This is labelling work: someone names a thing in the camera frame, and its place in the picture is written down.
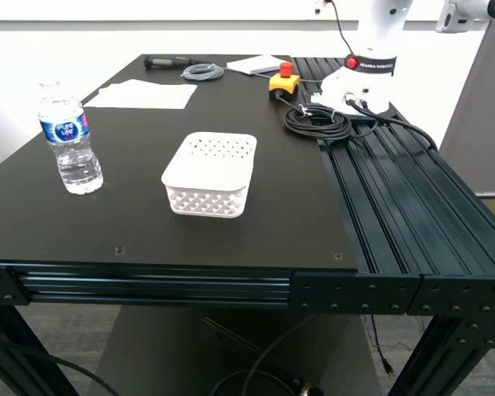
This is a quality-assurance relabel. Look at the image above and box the clear plastic water bottle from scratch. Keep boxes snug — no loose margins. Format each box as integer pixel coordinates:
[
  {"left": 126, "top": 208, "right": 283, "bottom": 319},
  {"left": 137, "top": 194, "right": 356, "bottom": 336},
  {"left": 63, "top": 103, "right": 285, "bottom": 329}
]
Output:
[{"left": 36, "top": 80, "right": 105, "bottom": 196}]

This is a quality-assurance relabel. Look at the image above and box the white perforated plastic basket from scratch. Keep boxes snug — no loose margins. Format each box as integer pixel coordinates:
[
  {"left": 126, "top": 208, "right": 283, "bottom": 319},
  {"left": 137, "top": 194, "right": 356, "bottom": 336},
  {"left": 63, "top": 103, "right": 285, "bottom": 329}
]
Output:
[{"left": 160, "top": 131, "right": 258, "bottom": 219}]

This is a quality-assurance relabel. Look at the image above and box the yellow emergency stop button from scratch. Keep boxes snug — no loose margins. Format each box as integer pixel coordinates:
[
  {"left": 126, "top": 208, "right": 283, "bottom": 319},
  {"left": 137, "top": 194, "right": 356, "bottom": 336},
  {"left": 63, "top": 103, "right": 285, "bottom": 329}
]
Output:
[{"left": 268, "top": 61, "right": 301, "bottom": 101}]

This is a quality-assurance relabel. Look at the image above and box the white booklet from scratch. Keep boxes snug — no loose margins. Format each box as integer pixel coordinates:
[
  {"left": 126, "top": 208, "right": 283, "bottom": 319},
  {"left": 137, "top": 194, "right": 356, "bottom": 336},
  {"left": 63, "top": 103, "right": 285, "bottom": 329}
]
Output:
[{"left": 226, "top": 54, "right": 292, "bottom": 77}]

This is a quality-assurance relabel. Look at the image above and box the white paper sheet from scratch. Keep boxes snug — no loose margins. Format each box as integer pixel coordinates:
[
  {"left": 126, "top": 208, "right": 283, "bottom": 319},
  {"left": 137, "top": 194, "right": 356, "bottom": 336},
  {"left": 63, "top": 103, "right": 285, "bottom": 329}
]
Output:
[
  {"left": 83, "top": 83, "right": 198, "bottom": 111},
  {"left": 98, "top": 78, "right": 166, "bottom": 95}
]

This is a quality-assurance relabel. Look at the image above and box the black handheld enabling device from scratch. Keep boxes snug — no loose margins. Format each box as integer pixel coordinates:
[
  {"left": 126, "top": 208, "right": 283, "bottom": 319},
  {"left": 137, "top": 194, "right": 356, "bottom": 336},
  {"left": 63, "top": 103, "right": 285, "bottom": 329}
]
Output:
[{"left": 143, "top": 54, "right": 204, "bottom": 70}]

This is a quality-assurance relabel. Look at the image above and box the grey partition panel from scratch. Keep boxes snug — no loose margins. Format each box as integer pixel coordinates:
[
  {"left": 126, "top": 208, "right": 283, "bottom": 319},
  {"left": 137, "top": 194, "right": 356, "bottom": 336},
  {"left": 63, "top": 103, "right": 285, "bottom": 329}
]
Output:
[{"left": 439, "top": 19, "right": 495, "bottom": 197}]

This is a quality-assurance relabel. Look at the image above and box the black coiled cable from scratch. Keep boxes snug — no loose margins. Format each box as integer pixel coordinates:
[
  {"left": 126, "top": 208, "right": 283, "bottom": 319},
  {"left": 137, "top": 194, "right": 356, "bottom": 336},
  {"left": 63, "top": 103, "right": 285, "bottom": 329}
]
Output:
[{"left": 274, "top": 93, "right": 354, "bottom": 142}]

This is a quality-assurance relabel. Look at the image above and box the grey coiled cable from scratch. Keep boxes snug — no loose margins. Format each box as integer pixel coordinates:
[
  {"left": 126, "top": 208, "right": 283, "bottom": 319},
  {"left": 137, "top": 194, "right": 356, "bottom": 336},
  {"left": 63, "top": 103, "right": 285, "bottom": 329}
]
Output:
[{"left": 180, "top": 63, "right": 281, "bottom": 82}]

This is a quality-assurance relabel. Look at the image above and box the black floor cable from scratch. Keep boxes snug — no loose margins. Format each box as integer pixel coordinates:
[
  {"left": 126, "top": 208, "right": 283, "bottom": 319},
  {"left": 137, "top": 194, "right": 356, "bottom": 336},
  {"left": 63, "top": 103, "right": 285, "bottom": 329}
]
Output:
[
  {"left": 208, "top": 313, "right": 319, "bottom": 396},
  {"left": 0, "top": 329, "right": 121, "bottom": 396}
]

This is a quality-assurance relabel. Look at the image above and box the black aluminium table frame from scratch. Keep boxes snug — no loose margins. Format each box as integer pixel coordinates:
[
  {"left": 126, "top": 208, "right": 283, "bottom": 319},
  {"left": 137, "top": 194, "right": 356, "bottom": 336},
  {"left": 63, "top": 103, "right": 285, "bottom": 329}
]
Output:
[{"left": 0, "top": 55, "right": 495, "bottom": 396}]

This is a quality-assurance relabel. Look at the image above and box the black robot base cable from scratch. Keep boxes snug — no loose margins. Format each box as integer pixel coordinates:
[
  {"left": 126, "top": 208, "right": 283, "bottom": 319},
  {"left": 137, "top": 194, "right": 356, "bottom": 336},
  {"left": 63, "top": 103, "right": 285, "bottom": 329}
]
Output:
[{"left": 345, "top": 93, "right": 439, "bottom": 152}]

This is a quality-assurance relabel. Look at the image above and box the thin black hanging cable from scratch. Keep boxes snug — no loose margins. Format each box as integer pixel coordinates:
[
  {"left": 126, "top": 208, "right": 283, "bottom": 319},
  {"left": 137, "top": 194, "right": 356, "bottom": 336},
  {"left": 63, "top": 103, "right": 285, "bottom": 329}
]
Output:
[{"left": 368, "top": 315, "right": 397, "bottom": 379}]

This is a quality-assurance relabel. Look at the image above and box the black wall power cable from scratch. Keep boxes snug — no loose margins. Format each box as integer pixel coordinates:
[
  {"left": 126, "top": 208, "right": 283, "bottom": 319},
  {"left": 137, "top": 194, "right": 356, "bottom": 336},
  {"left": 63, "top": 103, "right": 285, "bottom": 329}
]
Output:
[{"left": 324, "top": 0, "right": 356, "bottom": 57}]

